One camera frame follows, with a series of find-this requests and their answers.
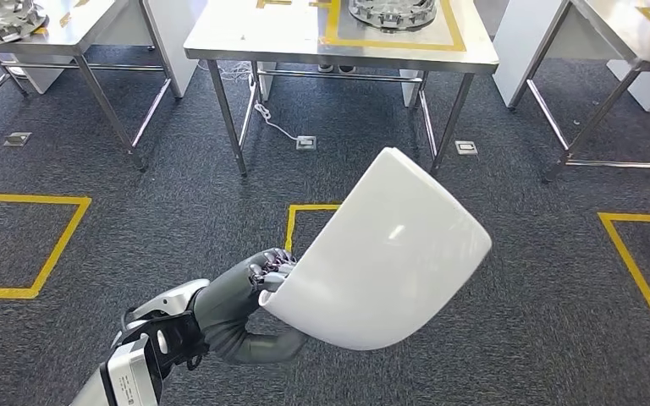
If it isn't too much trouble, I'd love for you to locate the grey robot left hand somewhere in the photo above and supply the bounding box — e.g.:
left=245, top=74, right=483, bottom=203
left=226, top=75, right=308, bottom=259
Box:
left=193, top=248, right=309, bottom=365

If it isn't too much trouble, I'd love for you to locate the silver wheel hubcap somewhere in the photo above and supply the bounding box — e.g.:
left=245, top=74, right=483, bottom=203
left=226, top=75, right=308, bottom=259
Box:
left=348, top=0, right=438, bottom=32
left=0, top=0, right=50, bottom=47

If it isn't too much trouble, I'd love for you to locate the white curved plastic part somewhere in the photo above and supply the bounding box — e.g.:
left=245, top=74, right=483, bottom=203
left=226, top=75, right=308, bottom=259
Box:
left=258, top=146, right=493, bottom=353

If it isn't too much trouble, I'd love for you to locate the white cable to socket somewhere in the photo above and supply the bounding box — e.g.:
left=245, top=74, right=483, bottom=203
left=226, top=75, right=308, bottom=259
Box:
left=253, top=99, right=305, bottom=142

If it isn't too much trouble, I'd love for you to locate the large yellow tape frame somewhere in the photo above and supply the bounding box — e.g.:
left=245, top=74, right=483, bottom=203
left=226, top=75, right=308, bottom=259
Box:
left=319, top=0, right=468, bottom=53

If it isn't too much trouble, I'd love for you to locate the stainless steel table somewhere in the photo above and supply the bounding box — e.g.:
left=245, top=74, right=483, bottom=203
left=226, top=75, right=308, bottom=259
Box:
left=507, top=0, right=650, bottom=184
left=0, top=0, right=184, bottom=173
left=183, top=0, right=500, bottom=179

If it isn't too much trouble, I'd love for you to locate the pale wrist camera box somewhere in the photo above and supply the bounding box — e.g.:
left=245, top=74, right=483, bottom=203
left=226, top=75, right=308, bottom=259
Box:
left=100, top=334, right=164, bottom=406

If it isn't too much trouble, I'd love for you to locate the small yellow tape frame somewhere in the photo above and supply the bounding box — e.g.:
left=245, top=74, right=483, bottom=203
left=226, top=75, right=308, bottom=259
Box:
left=255, top=0, right=333, bottom=10

